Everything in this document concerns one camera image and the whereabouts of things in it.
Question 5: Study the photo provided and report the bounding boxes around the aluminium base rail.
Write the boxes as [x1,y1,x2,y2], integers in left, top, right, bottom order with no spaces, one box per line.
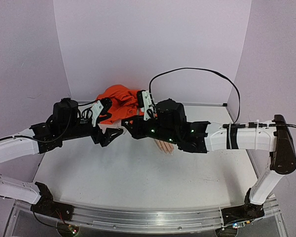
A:
[4,198,287,237]

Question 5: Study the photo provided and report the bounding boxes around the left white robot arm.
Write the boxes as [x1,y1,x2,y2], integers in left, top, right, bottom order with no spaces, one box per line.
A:
[0,98,124,216]

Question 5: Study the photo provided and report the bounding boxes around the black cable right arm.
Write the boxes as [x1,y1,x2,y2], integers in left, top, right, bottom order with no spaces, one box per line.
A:
[149,67,241,124]

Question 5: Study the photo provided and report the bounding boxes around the mannequin hand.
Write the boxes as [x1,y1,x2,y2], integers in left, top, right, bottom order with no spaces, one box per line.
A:
[155,140,174,155]

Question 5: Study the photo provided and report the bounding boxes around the orange crumpled garment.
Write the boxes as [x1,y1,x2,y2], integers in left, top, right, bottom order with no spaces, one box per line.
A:
[96,85,144,125]

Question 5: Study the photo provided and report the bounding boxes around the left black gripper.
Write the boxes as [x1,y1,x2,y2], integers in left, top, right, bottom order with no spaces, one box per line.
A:
[61,118,124,147]

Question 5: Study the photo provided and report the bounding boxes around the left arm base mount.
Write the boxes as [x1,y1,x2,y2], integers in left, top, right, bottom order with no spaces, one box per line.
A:
[31,182,74,221]

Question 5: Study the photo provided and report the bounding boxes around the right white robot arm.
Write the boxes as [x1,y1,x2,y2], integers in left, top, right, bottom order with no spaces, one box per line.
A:
[121,99,296,205]

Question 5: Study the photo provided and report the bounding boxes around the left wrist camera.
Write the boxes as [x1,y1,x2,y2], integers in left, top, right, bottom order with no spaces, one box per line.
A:
[91,100,105,127]

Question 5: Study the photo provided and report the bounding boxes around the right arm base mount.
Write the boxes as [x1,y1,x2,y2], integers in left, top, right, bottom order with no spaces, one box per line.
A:
[222,188,264,227]

